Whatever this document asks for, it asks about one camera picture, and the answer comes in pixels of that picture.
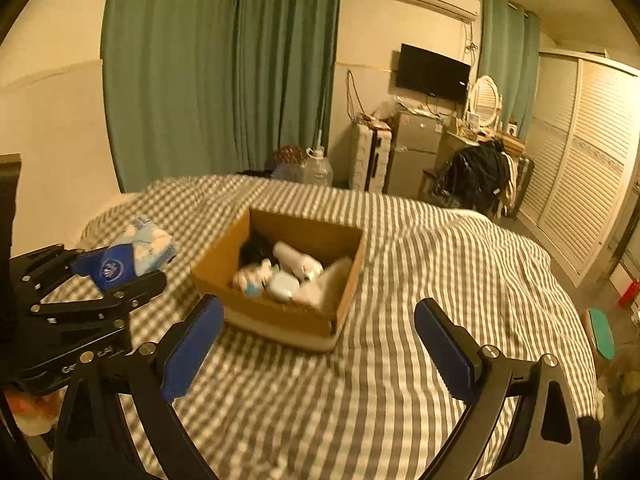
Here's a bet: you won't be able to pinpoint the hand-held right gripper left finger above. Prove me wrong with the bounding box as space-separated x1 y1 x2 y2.
52 294 226 480

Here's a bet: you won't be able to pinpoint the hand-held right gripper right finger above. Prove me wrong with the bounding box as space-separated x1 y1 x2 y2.
414 297 586 480

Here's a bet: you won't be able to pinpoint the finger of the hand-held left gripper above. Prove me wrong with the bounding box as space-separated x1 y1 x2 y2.
27 270 167 318
10 242 108 291

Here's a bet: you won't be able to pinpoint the blue tissue pack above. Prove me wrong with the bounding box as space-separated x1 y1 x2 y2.
92 216 179 292

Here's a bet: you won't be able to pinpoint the small white and teal item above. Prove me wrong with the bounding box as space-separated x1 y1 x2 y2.
232 260 273 298

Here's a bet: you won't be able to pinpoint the brown cardboard box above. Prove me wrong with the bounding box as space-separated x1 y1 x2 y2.
191 206 366 353

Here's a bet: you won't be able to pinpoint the white round container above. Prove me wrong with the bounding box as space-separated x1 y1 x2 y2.
265 272 301 303

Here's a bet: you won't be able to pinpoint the black bottle with white cap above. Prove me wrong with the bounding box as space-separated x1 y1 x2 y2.
239 230 276 266

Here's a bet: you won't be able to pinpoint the white sock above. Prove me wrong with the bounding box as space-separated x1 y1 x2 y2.
295 256 353 311

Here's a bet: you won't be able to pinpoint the grey checked blanket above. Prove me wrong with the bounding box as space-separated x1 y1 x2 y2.
75 175 603 480

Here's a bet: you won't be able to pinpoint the green stool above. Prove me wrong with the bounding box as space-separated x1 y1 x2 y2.
585 307 617 361

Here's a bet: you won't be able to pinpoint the dark wooden chair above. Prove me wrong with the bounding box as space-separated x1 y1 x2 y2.
420 167 443 196

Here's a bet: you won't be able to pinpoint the black jacket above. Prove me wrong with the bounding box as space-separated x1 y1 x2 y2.
440 144 511 216

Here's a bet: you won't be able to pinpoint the dark cloth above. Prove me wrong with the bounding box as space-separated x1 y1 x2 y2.
577 415 601 480

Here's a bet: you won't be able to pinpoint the red fire extinguisher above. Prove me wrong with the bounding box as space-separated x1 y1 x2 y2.
618 280 640 309

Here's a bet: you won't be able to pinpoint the patterned round basket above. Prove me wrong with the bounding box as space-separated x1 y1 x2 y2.
274 146 307 181

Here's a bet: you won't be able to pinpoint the silver small fridge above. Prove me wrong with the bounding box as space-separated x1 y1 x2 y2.
385 112 443 200

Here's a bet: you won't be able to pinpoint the white ribbed suitcase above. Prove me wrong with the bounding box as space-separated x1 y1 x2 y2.
350 122 392 192

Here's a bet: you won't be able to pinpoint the wooden dressing table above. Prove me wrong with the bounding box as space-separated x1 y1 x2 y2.
440 130 526 161

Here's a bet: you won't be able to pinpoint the clear water jug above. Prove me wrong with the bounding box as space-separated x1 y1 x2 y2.
300 146 334 187

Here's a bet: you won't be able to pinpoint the white louvred wardrobe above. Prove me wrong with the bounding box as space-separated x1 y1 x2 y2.
517 49 640 288

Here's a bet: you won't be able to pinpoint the dark green curtain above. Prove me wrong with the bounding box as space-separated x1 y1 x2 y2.
101 0 343 193

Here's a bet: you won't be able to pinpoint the clear plastic bag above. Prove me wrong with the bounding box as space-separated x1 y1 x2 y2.
372 100 401 123

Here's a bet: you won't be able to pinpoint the white oval vanity mirror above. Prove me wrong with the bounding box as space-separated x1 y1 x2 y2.
467 75 502 131

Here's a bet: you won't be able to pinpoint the light green curtain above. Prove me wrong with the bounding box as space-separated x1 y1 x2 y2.
477 0 541 138

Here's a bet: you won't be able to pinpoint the wall cables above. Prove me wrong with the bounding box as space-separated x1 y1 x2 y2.
346 70 368 121

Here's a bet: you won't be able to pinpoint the black wall television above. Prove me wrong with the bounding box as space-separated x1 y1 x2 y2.
396 44 472 103

